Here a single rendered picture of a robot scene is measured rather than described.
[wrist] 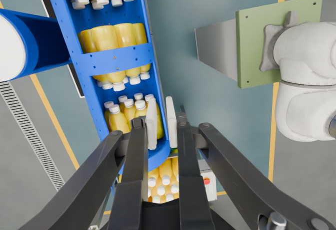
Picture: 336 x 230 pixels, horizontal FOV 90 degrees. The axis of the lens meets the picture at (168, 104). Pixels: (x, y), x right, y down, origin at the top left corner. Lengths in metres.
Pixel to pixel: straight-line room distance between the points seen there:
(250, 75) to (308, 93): 0.23
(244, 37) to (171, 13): 1.08
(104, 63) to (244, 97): 1.73
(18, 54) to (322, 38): 1.02
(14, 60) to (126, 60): 0.51
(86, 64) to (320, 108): 0.70
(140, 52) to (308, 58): 0.49
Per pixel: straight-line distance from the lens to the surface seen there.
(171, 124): 0.15
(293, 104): 0.69
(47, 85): 2.15
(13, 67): 0.93
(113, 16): 0.81
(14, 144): 2.72
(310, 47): 0.64
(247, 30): 0.79
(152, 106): 0.19
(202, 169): 0.94
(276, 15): 0.84
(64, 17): 0.59
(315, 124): 0.66
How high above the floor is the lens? 1.74
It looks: 68 degrees down
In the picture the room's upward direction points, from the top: 173 degrees clockwise
